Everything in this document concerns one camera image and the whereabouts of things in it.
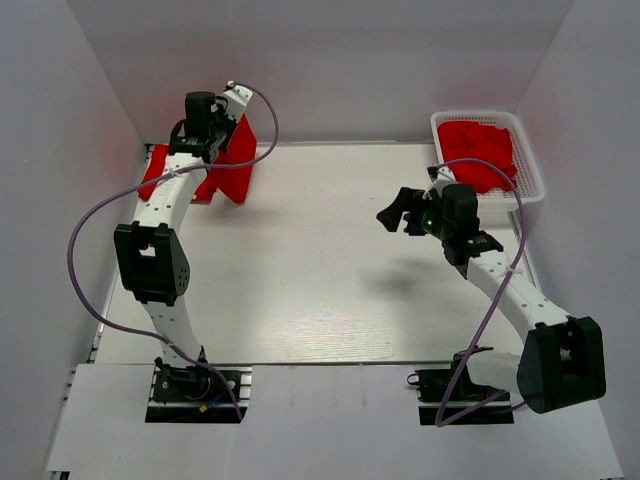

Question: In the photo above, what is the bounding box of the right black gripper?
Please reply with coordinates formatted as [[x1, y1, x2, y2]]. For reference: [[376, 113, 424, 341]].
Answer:
[[378, 187, 454, 241]]

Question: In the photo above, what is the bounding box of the red t shirt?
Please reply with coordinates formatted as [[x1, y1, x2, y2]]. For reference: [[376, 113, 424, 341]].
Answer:
[[137, 143, 216, 204], [195, 115, 257, 204]]

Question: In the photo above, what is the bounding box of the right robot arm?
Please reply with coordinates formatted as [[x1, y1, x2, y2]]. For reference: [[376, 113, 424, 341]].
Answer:
[[376, 183, 606, 414]]

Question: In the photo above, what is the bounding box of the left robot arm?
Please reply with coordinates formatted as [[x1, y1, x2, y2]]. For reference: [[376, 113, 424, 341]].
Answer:
[[114, 92, 237, 399]]

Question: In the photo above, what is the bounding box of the red shirts pile in basket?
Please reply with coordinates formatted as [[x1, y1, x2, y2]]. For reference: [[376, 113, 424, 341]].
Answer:
[[437, 121, 518, 194]]

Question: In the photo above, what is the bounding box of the folded red t shirt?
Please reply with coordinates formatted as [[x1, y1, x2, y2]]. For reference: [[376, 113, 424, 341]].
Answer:
[[137, 143, 216, 204]]

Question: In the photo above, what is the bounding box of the white plastic basket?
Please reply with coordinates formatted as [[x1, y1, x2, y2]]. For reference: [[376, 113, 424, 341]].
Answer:
[[431, 110, 545, 218]]

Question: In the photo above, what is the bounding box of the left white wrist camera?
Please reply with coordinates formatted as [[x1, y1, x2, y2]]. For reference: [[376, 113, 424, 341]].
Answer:
[[222, 81, 253, 122]]

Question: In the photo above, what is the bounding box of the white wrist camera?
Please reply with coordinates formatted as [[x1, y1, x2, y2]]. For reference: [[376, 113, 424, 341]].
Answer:
[[222, 81, 253, 122], [425, 164, 457, 197]]

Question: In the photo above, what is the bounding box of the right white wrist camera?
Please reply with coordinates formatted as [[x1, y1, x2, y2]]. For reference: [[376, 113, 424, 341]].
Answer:
[[425, 164, 457, 197]]

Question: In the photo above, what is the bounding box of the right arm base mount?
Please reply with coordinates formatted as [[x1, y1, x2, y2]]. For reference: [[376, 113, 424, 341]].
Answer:
[[407, 368, 514, 426]]

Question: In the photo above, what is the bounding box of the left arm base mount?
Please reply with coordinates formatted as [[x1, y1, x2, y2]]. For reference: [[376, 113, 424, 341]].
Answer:
[[145, 365, 253, 424]]

